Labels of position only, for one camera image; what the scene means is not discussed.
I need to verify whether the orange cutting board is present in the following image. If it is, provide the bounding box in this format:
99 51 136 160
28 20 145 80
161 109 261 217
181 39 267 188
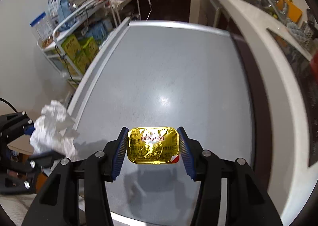
276 0 302 24

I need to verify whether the white power cable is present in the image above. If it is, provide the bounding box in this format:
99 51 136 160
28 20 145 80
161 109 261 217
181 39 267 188
142 0 153 21

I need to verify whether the yellow green tea box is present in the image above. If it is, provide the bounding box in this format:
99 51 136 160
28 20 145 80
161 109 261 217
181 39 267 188
61 34 90 74

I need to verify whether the red cooking pot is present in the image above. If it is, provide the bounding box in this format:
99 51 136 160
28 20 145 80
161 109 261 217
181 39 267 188
310 50 318 80

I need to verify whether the white tissue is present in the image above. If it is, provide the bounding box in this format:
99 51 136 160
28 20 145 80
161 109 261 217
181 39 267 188
30 100 79 161

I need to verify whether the blue white patterned bowl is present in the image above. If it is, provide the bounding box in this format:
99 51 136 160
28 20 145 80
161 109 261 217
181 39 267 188
285 19 313 48

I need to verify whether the white wire storage rack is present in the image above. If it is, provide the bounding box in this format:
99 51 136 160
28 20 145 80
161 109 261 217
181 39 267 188
37 0 141 88

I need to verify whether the blue white snack bag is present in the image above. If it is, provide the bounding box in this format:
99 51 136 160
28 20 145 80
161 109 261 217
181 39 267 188
48 0 71 28

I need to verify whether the grey floor mat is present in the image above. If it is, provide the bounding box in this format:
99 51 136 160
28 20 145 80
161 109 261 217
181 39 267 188
1 194 36 225

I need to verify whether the gold butter packet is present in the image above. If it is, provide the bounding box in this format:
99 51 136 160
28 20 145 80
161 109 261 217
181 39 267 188
127 127 179 165

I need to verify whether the black induction cooktop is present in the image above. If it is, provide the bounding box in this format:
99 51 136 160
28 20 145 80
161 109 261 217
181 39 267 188
267 27 318 167

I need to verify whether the kitchen faucet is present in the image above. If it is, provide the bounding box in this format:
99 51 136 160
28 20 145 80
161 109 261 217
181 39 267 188
266 0 289 23

